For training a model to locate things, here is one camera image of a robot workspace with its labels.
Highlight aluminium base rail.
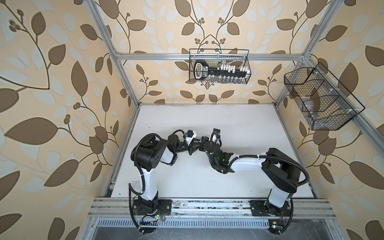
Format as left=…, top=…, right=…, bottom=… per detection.
left=88, top=198, right=336, bottom=229

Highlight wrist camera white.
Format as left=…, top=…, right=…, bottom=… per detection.
left=184, top=130, right=197, bottom=146
left=211, top=129, right=222, bottom=145

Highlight aluminium frame back bar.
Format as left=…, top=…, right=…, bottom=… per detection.
left=115, top=52, right=305, bottom=61

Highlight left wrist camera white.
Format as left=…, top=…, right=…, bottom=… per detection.
left=184, top=130, right=197, bottom=146

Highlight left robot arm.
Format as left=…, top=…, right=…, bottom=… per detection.
left=129, top=130, right=208, bottom=208

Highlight black wire basket back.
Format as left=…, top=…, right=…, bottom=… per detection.
left=189, top=48, right=252, bottom=85

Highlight black tool with white parts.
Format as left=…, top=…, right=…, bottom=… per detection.
left=193, top=60, right=251, bottom=80

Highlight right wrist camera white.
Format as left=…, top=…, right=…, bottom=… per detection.
left=211, top=129, right=222, bottom=145

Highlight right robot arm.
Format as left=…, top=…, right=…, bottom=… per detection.
left=199, top=129, right=310, bottom=210

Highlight black wire basket right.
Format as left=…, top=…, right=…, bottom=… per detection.
left=284, top=63, right=366, bottom=131

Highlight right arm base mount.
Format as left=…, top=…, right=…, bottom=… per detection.
left=249, top=198, right=294, bottom=235

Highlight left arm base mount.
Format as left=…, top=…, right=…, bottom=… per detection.
left=130, top=199, right=173, bottom=234

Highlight black wire basket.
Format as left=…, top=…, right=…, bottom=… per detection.
left=284, top=63, right=366, bottom=131
left=189, top=48, right=252, bottom=85

